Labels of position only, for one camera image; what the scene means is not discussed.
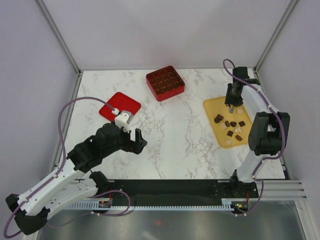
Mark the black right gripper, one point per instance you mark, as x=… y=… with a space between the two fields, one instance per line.
x=229 y=100

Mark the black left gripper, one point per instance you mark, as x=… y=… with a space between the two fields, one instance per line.
x=136 y=146

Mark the metal tongs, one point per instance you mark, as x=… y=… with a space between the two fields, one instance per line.
x=232 y=108

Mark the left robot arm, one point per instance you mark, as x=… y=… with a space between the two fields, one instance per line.
x=73 y=179

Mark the white chocolate upper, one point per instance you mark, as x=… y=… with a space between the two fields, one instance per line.
x=240 y=111

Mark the brown square chocolate left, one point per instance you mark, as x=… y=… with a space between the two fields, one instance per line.
x=220 y=117

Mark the dark heart chocolate middle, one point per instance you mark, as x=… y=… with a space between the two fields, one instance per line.
x=233 y=124

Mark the dark square chocolate right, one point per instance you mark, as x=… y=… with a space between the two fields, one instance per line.
x=241 y=123

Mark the dark round chocolate left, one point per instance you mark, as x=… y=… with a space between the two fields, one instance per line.
x=217 y=120

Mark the brown oval chocolate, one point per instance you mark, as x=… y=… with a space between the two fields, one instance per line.
x=238 y=137

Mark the red compartment chocolate box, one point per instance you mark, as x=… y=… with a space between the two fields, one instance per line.
x=165 y=83

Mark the yellow tray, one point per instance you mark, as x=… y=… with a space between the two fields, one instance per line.
x=230 y=129

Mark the red box lid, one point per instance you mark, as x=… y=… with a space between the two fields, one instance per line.
x=121 y=102

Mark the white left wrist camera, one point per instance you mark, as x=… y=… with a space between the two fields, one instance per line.
x=123 y=119

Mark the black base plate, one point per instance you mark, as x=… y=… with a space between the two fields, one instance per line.
x=180 y=192

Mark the aluminium front rail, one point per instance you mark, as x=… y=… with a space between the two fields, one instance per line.
x=283 y=190

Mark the white slotted cable duct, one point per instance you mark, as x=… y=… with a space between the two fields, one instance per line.
x=224 y=204

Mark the aluminium frame right post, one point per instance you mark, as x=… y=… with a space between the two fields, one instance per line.
x=276 y=33

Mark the aluminium frame post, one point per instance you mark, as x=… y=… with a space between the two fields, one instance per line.
x=57 y=34
x=276 y=33

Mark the aluminium frame left post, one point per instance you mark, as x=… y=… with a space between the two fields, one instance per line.
x=57 y=34

